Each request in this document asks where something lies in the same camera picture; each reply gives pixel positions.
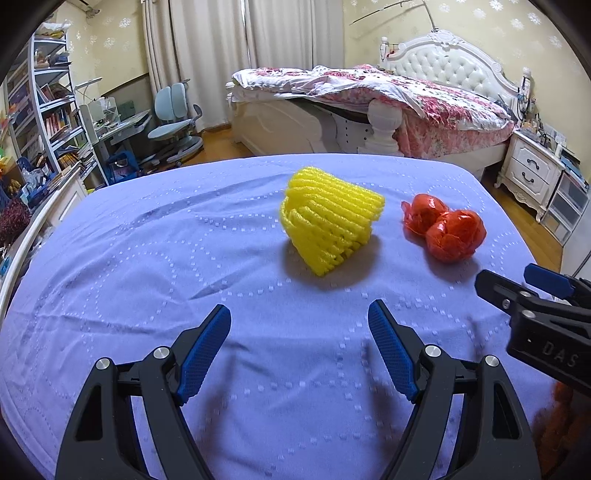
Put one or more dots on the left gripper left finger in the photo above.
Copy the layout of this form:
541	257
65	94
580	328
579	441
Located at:
101	439

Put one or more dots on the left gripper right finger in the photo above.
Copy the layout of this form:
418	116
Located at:
475	401

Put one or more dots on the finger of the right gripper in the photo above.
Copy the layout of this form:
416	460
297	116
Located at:
553	283
507	295

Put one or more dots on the plastic drawer unit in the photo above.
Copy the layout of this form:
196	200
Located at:
566	206

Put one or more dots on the red crumpled plastic bag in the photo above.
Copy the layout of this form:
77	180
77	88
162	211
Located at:
450	236

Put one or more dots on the white nightstand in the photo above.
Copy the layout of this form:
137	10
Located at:
530	172

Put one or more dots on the pink floral quilt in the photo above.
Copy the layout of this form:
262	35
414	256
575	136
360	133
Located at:
438	120

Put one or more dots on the yellow foam fruit net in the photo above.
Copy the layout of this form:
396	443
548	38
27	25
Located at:
327	219

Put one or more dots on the purple bed sheet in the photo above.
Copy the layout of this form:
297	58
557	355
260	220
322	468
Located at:
299	389

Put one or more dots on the grey study desk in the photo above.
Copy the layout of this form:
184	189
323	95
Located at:
103	134

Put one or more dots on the white bookshelf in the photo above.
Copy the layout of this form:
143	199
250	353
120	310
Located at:
46	125

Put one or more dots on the blue-grey desk chair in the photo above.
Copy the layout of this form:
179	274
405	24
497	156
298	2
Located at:
178	128

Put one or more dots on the beige curtains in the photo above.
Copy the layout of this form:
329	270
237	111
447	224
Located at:
205	42

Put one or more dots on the white footboard rail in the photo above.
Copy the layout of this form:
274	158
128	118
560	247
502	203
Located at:
51	212

